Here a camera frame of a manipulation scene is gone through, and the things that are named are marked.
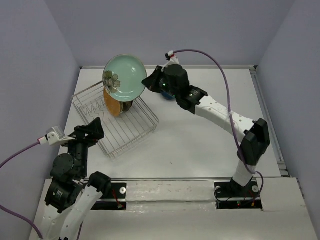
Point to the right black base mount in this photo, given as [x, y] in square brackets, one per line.
[230, 196]

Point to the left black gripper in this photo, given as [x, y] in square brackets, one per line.
[95, 129]

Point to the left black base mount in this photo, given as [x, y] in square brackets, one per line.
[114, 199]

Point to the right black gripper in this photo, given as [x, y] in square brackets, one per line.
[152, 82]

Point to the metal wire dish rack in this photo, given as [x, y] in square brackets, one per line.
[122, 132]

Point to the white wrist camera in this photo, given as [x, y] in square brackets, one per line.
[55, 136]
[171, 58]

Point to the teal flower plate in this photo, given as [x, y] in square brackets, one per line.
[122, 77]

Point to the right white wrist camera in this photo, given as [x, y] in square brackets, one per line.
[171, 58]

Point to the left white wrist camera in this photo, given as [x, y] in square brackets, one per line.
[55, 136]

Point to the orange woven round plate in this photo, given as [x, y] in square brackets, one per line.
[114, 107]

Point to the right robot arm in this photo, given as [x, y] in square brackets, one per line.
[251, 137]

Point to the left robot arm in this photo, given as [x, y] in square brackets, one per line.
[69, 199]

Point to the grey reindeer plate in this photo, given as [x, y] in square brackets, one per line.
[126, 106]

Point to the dark blue leaf plate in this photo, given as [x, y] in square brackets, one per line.
[167, 96]

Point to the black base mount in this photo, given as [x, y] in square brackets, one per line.
[114, 199]
[230, 196]

